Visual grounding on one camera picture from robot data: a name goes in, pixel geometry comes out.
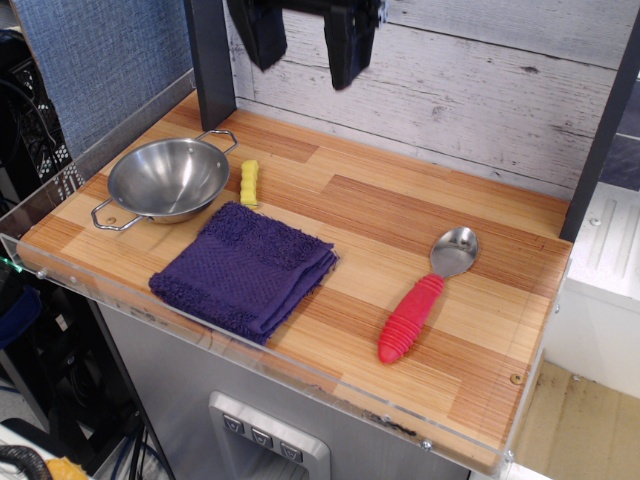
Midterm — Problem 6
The dark support post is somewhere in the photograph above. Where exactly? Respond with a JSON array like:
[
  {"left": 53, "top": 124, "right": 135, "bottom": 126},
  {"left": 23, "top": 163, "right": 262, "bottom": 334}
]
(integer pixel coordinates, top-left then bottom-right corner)
[
  {"left": 184, "top": 0, "right": 237, "bottom": 130},
  {"left": 559, "top": 13, "right": 639, "bottom": 242}
]

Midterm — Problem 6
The dark right support post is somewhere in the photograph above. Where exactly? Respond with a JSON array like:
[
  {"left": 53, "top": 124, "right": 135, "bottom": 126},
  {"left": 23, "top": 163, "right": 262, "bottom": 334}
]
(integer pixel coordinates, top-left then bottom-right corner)
[{"left": 559, "top": 13, "right": 639, "bottom": 242}]

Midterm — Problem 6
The stainless toy fridge cabinet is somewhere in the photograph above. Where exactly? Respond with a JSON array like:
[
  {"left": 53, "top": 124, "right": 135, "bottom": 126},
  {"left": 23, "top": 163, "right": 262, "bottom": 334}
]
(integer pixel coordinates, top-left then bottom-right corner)
[{"left": 101, "top": 306, "right": 470, "bottom": 479}]

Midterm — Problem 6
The clear acrylic table guard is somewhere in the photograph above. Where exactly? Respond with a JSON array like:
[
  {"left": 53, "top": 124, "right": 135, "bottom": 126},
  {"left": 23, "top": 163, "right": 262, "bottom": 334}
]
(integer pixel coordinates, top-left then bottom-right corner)
[{"left": 0, "top": 69, "right": 566, "bottom": 476}]

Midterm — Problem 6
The dark left support post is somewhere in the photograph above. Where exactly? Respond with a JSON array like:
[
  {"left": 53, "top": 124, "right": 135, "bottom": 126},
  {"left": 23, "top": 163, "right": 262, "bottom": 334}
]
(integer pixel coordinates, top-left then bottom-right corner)
[{"left": 184, "top": 0, "right": 237, "bottom": 130}]

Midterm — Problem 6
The stainless steel two-handled bowl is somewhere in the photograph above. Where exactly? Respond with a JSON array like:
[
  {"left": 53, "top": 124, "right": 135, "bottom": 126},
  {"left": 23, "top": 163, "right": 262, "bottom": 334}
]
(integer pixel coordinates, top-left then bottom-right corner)
[{"left": 91, "top": 129, "right": 239, "bottom": 232}]

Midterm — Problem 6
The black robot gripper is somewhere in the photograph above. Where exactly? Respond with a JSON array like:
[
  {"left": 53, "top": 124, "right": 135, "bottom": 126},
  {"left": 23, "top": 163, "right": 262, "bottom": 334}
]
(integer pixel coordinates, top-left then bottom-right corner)
[{"left": 227, "top": 0, "right": 389, "bottom": 91}]

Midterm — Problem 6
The red-handled metal spoon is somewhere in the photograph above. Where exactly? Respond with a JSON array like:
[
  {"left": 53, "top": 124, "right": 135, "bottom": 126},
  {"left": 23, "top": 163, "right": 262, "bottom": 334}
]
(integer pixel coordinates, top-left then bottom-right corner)
[{"left": 377, "top": 226, "right": 479, "bottom": 364}]

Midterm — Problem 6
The purple folded towel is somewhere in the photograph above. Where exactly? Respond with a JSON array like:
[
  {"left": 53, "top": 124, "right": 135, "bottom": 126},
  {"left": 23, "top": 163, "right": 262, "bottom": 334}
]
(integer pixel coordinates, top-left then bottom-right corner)
[{"left": 149, "top": 202, "right": 338, "bottom": 345}]

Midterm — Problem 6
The yellow ridged plastic piece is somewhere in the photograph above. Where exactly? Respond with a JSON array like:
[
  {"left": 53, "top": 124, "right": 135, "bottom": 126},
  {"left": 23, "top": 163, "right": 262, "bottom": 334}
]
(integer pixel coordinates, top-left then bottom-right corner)
[{"left": 240, "top": 160, "right": 259, "bottom": 209}]

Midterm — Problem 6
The white ribbed appliance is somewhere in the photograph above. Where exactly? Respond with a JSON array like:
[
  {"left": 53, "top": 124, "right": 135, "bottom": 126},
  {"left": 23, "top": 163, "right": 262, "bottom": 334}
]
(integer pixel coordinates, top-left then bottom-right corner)
[{"left": 543, "top": 183, "right": 639, "bottom": 397}]

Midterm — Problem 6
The grey dispenser button panel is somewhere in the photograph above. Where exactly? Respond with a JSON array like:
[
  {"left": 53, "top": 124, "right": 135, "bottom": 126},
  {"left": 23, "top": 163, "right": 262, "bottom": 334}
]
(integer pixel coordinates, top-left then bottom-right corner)
[{"left": 208, "top": 391, "right": 331, "bottom": 479}]

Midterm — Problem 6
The black plastic crate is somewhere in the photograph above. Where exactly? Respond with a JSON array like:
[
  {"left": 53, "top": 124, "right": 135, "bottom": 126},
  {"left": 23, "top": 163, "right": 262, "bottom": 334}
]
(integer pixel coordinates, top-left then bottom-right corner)
[{"left": 1, "top": 29, "right": 71, "bottom": 199}]

